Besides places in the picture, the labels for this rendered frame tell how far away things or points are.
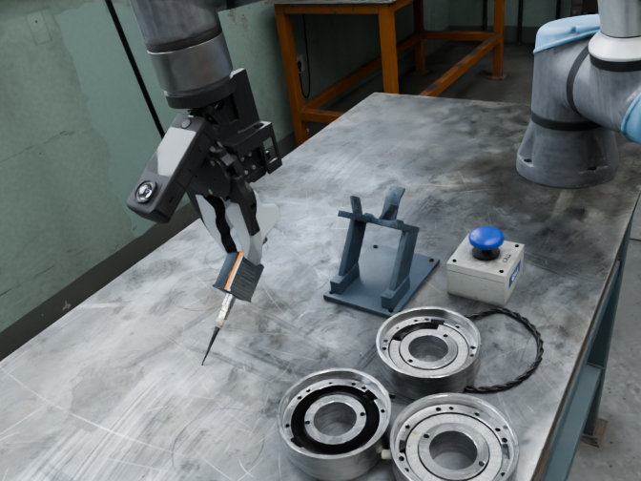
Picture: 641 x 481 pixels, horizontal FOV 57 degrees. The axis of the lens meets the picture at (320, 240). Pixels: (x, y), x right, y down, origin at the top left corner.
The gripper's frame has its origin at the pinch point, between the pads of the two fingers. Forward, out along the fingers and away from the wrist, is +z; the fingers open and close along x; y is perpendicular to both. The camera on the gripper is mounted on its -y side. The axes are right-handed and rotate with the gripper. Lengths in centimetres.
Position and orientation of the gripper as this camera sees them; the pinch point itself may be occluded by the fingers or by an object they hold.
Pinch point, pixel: (238, 255)
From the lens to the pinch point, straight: 69.8
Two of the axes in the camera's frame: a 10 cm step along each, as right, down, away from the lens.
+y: 6.0, -5.3, 6.0
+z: 2.0, 8.2, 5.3
